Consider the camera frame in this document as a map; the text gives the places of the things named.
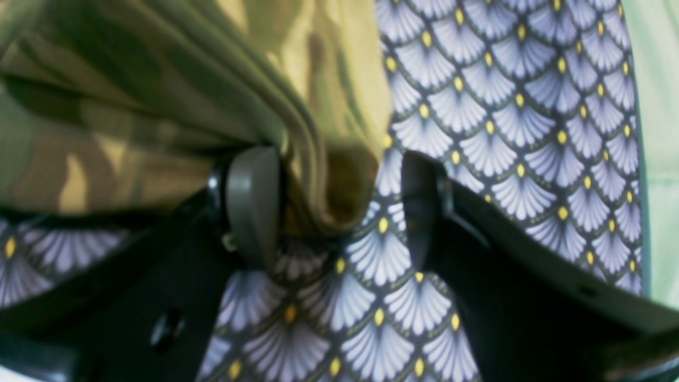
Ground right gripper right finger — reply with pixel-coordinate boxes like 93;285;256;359
401;151;678;381

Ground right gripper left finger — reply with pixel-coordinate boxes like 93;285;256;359
2;146;282;381

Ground camouflage T-shirt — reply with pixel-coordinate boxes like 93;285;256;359
2;1;392;237

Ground purple fan-pattern tablecloth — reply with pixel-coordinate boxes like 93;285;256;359
0;0;645;382

